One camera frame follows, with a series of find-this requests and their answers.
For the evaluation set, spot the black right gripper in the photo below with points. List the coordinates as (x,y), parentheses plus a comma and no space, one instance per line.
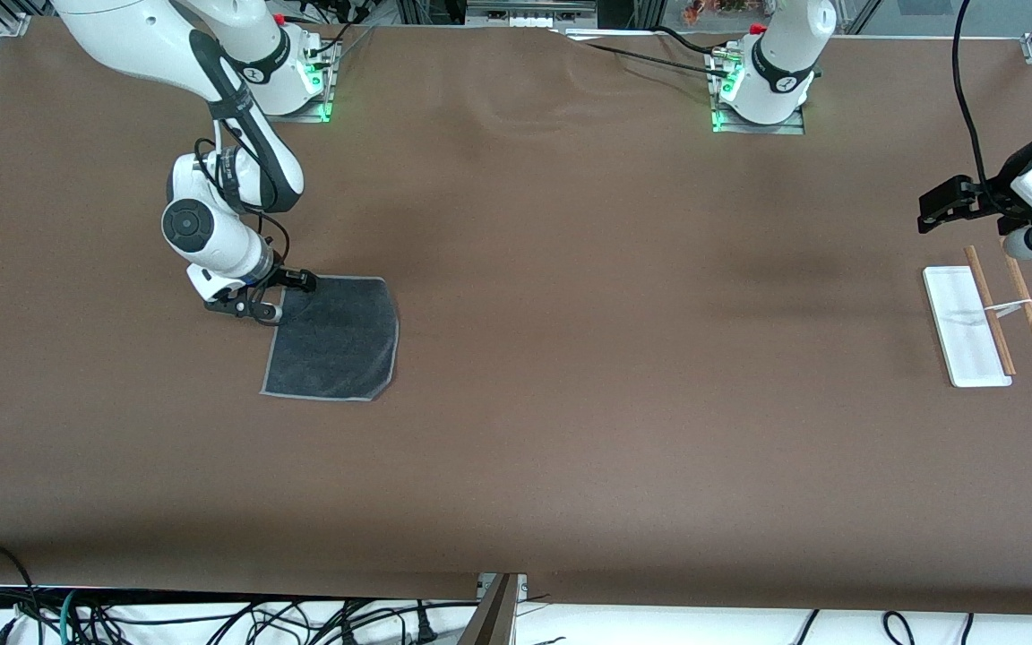
(287,276)

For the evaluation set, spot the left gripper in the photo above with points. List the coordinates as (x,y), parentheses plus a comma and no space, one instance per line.
(982,197)

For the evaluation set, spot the grey microfibre towel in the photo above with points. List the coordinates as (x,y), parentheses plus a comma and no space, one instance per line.
(337,340)

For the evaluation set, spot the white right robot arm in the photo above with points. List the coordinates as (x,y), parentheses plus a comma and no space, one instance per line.
(149,36)

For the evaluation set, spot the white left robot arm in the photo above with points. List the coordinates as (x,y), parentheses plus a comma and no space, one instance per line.
(785,54)

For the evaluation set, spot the orange background decoration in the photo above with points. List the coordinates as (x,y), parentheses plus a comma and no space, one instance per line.
(722,9)

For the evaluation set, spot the white power strip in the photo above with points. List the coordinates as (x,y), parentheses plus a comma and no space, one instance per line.
(529,18)

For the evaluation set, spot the metal table leg profile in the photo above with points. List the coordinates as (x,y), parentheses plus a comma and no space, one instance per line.
(491,614)

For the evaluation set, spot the white rack cross bracket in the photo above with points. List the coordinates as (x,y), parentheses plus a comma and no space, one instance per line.
(1009,308)

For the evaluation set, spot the white rack base plate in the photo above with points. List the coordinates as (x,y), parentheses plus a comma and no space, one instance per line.
(959,331)

